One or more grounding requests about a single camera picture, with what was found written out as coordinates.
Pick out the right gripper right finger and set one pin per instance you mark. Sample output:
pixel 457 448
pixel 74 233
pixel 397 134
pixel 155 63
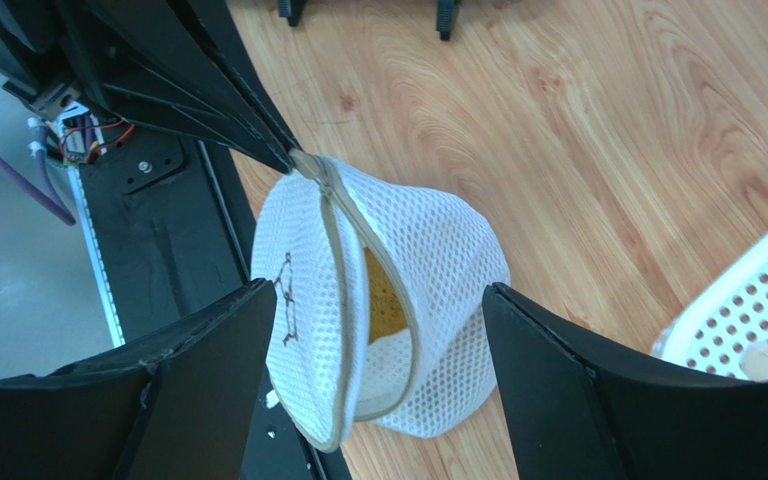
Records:
pixel 581 406

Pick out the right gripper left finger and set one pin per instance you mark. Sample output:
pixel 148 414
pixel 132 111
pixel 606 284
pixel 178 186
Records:
pixel 174 404

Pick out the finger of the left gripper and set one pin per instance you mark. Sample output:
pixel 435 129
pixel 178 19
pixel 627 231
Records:
pixel 177 67

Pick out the round white mesh laundry bag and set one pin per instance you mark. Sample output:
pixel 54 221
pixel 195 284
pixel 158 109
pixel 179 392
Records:
pixel 439 253

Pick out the yellow bra inside bag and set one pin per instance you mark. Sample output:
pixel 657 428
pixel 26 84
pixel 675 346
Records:
pixel 386 314

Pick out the white perforated plastic basket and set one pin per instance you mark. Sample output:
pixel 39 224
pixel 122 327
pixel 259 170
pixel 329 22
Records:
pixel 713 332

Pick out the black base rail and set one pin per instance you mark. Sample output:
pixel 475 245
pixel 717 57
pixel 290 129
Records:
pixel 170 230

